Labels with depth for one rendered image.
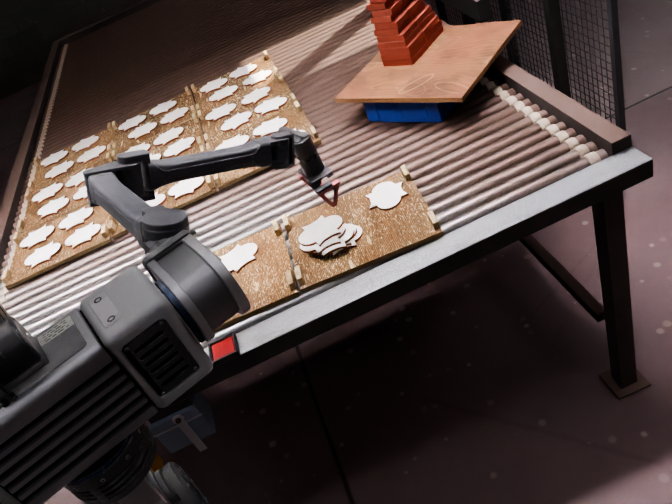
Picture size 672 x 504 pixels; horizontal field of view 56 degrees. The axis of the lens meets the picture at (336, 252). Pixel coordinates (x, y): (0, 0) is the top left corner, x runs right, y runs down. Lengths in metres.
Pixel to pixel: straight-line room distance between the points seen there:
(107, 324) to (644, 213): 2.57
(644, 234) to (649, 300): 0.38
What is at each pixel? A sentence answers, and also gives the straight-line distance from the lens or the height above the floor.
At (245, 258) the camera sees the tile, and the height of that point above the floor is 0.94.
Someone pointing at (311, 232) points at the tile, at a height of 0.98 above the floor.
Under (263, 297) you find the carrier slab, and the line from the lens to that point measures 1.74.
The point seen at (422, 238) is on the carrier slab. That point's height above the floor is 0.94.
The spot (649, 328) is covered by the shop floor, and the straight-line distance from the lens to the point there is 2.62.
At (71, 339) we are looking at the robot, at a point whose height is 1.53.
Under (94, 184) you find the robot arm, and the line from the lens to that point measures 1.40.
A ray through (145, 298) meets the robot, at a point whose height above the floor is 1.53.
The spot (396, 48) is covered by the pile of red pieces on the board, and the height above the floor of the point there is 1.11.
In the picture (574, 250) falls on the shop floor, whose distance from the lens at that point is 2.94.
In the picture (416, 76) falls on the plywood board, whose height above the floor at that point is 1.04.
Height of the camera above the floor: 1.99
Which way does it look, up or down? 37 degrees down
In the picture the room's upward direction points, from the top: 25 degrees counter-clockwise
